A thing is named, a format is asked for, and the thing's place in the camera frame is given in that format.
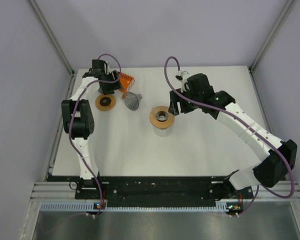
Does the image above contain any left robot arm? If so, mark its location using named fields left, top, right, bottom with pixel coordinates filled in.
left=61, top=58, right=122, bottom=199

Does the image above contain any grey slotted cable duct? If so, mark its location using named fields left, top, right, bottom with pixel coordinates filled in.
left=40, top=202, right=98, bottom=212

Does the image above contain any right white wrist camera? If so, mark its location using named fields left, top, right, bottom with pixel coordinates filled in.
left=175, top=70, right=190, bottom=93

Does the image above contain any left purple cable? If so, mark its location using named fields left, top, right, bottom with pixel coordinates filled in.
left=68, top=53, right=122, bottom=217

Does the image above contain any orange coffee filter pack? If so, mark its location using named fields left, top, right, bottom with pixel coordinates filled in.
left=117, top=73, right=135, bottom=94

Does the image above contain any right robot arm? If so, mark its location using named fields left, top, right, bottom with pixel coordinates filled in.
left=168, top=71, right=298, bottom=198

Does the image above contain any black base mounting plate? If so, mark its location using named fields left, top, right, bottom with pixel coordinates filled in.
left=75, top=176, right=253, bottom=208

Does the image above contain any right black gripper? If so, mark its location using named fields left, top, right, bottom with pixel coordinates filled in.
left=168, top=87, right=202, bottom=117

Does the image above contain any wooden dripper ring holder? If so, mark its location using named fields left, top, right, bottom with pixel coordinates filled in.
left=149, top=105, right=175, bottom=130

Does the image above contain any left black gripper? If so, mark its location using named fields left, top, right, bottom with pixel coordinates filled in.
left=101, top=70, right=123, bottom=95

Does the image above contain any clear glass carafe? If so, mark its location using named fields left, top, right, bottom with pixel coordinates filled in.
left=152, top=103, right=173, bottom=137

